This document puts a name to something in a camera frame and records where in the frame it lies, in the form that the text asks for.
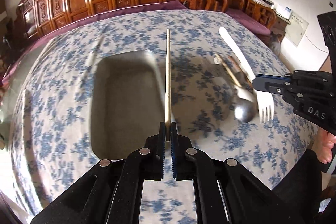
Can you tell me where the brown wooden chopstick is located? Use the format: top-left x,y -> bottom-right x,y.
228,56 -> 252,88

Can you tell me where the light bamboo chopstick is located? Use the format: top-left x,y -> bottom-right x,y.
165,29 -> 171,141

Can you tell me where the blue floral tablecloth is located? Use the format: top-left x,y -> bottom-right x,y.
10,10 -> 317,217

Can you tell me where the stainless steel tray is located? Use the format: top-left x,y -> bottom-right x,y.
90,51 -> 165,160

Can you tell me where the white plastic fork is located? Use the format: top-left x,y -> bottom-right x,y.
219,27 -> 274,123

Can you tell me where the purple bench cushion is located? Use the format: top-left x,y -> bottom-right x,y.
1,0 -> 272,85

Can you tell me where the person's right hand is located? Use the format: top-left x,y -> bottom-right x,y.
316,128 -> 335,164

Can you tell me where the steel spoon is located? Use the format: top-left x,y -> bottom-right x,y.
214,53 -> 259,123

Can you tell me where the white paper on wall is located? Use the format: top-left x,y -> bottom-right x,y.
285,11 -> 309,47

